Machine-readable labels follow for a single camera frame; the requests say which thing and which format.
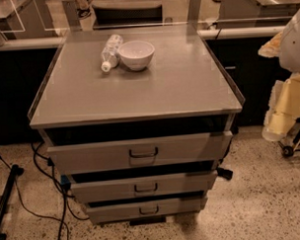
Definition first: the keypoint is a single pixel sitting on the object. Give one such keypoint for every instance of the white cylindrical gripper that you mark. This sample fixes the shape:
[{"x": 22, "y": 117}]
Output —
[{"x": 294, "y": 48}]

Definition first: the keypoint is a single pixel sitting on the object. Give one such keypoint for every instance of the grey drawer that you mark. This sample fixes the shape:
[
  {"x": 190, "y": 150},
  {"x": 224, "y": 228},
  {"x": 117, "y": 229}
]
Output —
[
  {"x": 135, "y": 210},
  {"x": 130, "y": 188},
  {"x": 133, "y": 153}
]

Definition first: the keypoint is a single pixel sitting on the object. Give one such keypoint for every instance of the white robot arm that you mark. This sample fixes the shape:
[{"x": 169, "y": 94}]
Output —
[{"x": 289, "y": 57}]

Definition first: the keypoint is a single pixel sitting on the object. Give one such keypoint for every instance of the grey drawer cabinet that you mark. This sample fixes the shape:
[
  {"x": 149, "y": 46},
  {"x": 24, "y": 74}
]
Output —
[{"x": 184, "y": 90}]

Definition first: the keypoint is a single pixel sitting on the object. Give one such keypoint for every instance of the wheeled cart base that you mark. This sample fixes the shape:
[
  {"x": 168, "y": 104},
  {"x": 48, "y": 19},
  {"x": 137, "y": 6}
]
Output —
[{"x": 288, "y": 151}]

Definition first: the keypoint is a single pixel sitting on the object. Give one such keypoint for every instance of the black plug right of cabinet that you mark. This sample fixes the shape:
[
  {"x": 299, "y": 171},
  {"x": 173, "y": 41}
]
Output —
[{"x": 224, "y": 173}]

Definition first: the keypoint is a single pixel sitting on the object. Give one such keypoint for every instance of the white ceramic bowl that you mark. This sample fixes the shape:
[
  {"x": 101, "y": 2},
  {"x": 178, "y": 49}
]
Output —
[{"x": 136, "y": 54}]

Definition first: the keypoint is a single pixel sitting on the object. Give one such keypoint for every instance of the clear plastic water bottle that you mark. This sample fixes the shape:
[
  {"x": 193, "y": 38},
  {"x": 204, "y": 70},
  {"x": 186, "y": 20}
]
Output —
[{"x": 110, "y": 56}]

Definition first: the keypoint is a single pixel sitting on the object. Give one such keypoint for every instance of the black mesh chair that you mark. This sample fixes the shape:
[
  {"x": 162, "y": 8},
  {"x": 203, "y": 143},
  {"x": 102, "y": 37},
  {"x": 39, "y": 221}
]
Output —
[{"x": 108, "y": 18}]

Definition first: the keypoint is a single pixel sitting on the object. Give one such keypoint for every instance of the black floor stand leg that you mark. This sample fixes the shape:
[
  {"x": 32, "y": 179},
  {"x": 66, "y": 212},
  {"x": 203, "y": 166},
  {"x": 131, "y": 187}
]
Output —
[{"x": 15, "y": 171}]

